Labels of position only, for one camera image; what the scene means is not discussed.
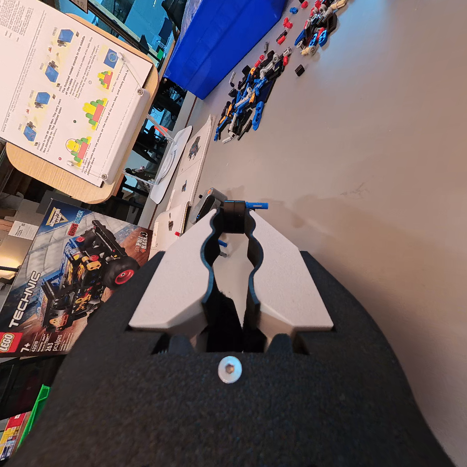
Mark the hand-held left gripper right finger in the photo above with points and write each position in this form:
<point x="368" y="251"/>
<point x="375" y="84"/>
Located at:
<point x="288" y="281"/>

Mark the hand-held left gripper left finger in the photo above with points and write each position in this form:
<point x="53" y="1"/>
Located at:
<point x="175" y="281"/>

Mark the black lego piece with blue axle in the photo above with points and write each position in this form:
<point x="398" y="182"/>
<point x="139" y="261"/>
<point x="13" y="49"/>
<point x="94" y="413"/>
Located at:
<point x="233" y="219"/>

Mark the pile of blue black lego pieces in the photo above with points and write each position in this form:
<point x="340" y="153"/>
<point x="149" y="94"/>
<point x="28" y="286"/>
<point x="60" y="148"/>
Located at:
<point x="240" y="105"/>

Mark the lego instruction booklet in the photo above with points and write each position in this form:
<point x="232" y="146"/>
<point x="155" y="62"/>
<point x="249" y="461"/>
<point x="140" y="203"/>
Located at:
<point x="189" y="171"/>

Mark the lego set box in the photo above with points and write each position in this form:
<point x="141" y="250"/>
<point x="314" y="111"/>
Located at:
<point x="54" y="277"/>

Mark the pile of red grey lego pieces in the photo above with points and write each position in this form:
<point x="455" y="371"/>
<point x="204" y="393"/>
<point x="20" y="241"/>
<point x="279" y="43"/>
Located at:
<point x="313" y="33"/>

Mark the grey pull-back motor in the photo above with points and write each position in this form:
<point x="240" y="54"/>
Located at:
<point x="206" y="204"/>

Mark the white stand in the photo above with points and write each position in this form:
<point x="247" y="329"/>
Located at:
<point x="171" y="160"/>

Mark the instruction sheet on stand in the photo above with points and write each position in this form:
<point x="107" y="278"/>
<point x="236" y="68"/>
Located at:
<point x="47" y="171"/>

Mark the green plastic bin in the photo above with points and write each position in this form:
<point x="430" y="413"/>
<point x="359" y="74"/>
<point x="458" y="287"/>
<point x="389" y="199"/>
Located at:
<point x="38" y="405"/>

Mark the laminated instruction sheet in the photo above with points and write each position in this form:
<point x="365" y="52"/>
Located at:
<point x="54" y="91"/>

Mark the colourful cardboard box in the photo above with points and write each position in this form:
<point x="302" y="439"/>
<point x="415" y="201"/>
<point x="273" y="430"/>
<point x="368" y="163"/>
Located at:
<point x="11" y="437"/>

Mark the blue plastic bin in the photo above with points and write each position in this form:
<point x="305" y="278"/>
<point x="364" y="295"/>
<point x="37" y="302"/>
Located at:
<point x="219" y="43"/>

